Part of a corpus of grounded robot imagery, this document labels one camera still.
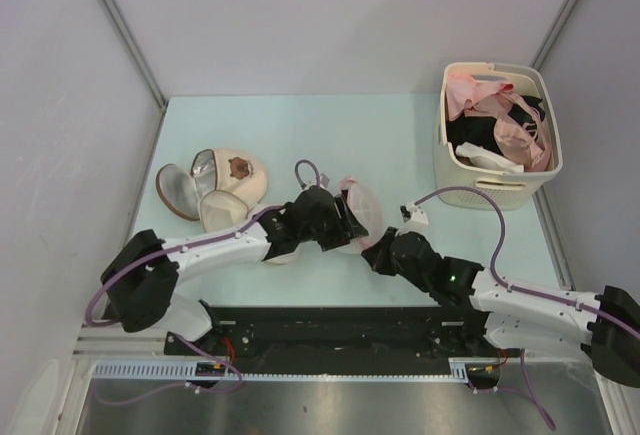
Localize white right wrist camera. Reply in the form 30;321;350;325
397;203;429;235

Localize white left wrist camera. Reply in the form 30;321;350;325
312;173;330;191

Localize cream plastic laundry basket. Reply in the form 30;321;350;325
433;62;563;210

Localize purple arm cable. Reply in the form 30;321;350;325
412;186;640;431
83;158;331;406

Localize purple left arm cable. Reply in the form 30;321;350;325
83;158;331;406

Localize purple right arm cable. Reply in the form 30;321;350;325
412;186;640;431

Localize pink bras in basket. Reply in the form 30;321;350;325
445;73;552;173

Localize black garment in basket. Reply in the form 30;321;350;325
446;104;537;155

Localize white slotted cable duct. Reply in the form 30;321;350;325
92;358;505;382

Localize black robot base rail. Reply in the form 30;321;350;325
196;306;517;366

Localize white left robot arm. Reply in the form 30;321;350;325
100;186;369;355

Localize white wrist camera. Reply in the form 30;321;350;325
397;203;429;235
312;173;330;191

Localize white bra in basket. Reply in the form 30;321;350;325
455;142;524;174

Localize silver brown-rimmed bra cup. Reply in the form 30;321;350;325
155;164;200;221

